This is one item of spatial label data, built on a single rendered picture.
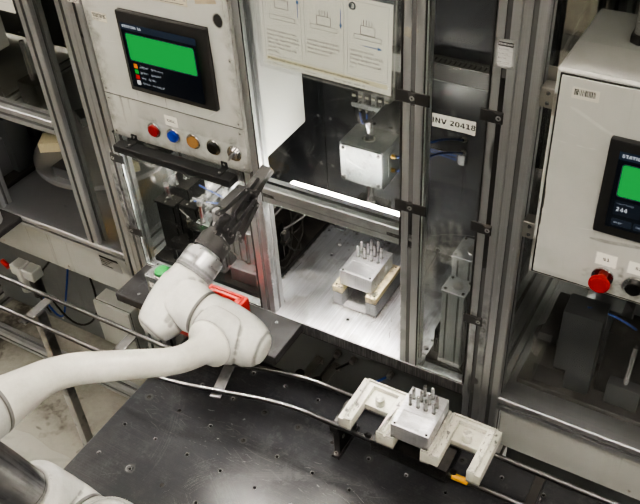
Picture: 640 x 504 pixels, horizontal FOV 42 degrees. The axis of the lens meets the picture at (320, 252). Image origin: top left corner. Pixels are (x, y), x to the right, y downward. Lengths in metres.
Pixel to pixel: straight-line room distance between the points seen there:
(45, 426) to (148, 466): 1.15
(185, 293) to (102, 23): 0.68
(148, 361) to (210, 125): 0.62
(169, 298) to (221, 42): 0.55
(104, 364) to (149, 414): 0.82
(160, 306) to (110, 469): 0.68
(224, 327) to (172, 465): 0.69
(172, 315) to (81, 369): 0.26
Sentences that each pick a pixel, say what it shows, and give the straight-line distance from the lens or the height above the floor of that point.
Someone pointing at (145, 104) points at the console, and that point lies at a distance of 2.07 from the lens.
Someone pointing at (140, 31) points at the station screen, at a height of 1.70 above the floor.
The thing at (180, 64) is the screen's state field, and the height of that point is 1.64.
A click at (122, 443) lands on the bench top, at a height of 0.68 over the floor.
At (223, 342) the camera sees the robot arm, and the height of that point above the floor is 1.30.
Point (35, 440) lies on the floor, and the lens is 3.35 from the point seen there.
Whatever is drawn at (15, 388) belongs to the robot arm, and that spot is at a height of 1.43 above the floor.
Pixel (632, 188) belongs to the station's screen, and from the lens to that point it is 1.53.
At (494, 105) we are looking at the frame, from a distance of 1.57.
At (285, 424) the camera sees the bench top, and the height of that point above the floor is 0.68.
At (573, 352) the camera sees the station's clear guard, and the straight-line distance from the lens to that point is 1.90.
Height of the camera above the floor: 2.49
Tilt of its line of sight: 40 degrees down
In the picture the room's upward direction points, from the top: 4 degrees counter-clockwise
